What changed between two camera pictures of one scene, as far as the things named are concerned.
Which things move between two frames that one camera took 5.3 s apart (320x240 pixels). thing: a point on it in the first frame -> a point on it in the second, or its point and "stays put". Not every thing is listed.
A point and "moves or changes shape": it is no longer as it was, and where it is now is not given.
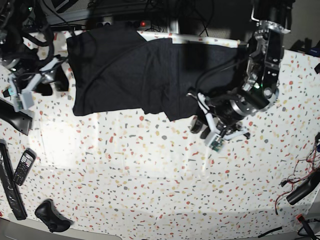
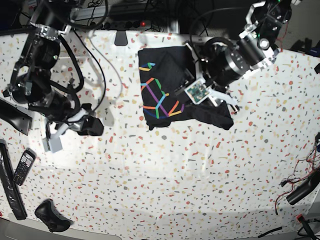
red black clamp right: x=300 y=218 stays put
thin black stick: x=270 y=231 stays put
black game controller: x=46 y=211 stays put
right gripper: x=21 y=73 -> x=53 y=104
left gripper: x=230 y=109 -> x=222 y=62
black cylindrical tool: x=306 y=187 stays put
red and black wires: x=303 y=169 stays put
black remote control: x=25 y=165 stays put
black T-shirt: x=117 y=69 moves or changes shape
